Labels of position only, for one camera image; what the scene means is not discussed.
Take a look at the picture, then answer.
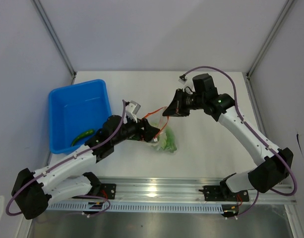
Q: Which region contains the blue plastic bin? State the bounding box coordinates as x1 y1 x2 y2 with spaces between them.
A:
48 79 112 154

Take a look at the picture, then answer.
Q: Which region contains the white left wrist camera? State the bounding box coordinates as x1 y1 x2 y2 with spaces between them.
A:
125 101 141 123

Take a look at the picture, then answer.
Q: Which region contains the aluminium frame post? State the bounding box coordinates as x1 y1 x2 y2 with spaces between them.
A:
31 0 77 85
243 0 298 184

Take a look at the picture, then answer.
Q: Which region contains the left aluminium frame post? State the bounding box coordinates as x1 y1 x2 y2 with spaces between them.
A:
31 0 77 85

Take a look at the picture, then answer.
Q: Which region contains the green chili pepper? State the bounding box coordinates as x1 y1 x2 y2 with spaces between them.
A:
70 129 95 147

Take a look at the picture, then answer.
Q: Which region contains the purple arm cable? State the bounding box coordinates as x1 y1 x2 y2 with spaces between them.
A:
183 65 299 220
5 99 129 219

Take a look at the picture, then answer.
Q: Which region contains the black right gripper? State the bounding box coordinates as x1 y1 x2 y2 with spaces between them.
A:
163 89 205 117

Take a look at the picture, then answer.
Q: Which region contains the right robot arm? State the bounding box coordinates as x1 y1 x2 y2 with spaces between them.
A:
163 73 293 200

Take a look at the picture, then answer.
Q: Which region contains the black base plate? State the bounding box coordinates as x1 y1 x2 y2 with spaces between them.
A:
198 185 249 202
99 183 117 200

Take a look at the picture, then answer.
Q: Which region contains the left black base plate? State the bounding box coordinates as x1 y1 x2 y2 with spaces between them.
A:
99 183 117 200

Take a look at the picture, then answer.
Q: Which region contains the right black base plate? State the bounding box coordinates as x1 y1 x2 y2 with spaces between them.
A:
198 185 249 202

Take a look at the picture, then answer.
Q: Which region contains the white slotted cable duct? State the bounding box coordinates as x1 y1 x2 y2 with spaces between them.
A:
47 201 224 214

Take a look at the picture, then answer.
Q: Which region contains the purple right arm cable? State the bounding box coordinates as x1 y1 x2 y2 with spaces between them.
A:
183 65 299 220

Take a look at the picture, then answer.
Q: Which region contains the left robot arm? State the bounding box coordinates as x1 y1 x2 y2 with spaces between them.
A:
11 115 160 220

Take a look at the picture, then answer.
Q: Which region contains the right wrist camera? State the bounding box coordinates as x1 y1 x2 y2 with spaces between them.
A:
179 74 187 84

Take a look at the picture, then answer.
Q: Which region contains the clear zip top bag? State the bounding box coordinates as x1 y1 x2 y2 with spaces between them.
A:
145 107 177 154

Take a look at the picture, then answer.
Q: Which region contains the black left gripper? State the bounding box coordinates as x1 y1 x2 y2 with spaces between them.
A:
112 113 159 146

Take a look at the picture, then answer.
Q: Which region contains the aluminium mounting rail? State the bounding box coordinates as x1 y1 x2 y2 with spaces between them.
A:
46 177 298 205

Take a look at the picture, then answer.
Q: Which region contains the green lettuce leaf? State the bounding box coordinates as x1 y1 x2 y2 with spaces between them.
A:
161 127 177 153

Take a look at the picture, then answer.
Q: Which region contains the right aluminium frame post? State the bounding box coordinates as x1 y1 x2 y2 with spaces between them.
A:
243 0 298 184

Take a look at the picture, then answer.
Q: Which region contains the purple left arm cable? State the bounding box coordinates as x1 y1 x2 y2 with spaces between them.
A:
5 99 129 219

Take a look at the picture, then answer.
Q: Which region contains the white cauliflower with leaves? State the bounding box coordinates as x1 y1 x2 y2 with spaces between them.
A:
151 134 170 151

